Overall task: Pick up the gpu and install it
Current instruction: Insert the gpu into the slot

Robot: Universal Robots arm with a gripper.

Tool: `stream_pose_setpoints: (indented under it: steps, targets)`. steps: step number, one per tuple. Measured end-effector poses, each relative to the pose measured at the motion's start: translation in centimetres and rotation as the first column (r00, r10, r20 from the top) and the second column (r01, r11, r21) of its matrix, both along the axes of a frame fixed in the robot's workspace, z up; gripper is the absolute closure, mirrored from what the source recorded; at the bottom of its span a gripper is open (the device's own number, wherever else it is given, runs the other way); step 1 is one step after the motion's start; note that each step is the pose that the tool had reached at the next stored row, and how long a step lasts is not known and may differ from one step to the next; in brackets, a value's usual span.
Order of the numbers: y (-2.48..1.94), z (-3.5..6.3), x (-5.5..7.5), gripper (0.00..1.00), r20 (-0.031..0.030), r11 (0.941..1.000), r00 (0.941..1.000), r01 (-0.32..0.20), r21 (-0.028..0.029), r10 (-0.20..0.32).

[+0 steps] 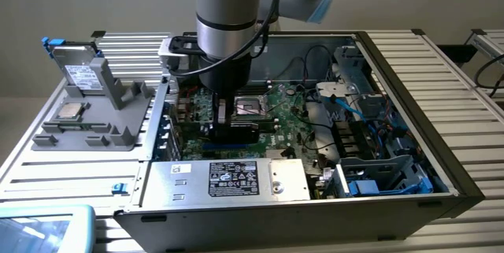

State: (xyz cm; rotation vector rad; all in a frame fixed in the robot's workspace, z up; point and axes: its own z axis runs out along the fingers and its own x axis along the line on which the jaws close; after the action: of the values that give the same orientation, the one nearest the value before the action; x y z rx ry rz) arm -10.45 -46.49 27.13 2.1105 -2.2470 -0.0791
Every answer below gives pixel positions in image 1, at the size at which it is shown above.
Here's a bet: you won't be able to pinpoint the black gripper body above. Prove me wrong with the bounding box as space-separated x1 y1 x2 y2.
198 54 255 94

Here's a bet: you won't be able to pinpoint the black graphics card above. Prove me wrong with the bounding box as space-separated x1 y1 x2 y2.
209 121 260 145

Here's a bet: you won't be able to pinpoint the CPU socket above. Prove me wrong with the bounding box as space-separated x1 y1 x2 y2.
233 95 272 117

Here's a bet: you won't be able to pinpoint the blue expansion slot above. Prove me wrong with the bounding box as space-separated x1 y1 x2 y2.
202 143 256 151

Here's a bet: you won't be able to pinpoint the black RAM slots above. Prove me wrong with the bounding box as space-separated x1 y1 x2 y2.
236 83 291 95

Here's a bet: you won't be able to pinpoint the green motherboard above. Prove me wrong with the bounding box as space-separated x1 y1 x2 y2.
173 81 336 177

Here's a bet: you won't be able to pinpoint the silver chipset heatsink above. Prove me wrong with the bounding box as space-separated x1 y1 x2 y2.
265 146 297 160

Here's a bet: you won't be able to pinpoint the silver power supply unit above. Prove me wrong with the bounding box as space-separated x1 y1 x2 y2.
141 158 312 209

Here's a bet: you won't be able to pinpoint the grey parts rack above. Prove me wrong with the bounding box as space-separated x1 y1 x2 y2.
30 58 156 152

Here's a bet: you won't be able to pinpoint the metal drive cage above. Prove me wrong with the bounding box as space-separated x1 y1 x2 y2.
315 45 391 118

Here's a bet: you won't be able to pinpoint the silver hard disk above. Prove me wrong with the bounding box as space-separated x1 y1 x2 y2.
53 45 106 91

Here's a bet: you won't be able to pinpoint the green RAM stick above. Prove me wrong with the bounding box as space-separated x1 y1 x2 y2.
50 122 114 132

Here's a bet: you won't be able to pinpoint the silver CPU chip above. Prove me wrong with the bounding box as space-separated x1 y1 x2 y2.
57 102 91 121

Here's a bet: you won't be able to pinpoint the open black PC case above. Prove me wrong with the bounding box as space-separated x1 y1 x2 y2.
113 30 486 253

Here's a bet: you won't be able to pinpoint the blue disk caddy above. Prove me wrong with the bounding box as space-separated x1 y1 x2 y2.
41 37 105 59

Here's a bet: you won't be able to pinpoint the blue disk bay latch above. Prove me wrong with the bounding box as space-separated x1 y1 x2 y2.
348 179 383 198

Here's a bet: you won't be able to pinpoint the blue teach pendant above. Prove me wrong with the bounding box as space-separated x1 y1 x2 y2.
0 204 97 253

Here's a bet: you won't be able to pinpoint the metal slat side table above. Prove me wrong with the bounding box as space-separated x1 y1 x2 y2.
463 28 504 65

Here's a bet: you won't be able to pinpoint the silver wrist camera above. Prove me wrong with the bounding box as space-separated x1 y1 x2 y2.
158 35 202 76

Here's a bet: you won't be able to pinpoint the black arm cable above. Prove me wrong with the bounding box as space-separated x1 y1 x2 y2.
169 0 285 77

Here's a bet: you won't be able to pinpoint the blue SATA wire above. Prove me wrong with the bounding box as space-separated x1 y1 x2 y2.
329 93 379 124

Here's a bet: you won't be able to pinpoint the black loose cable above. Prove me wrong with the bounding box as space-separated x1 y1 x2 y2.
474 53 504 98

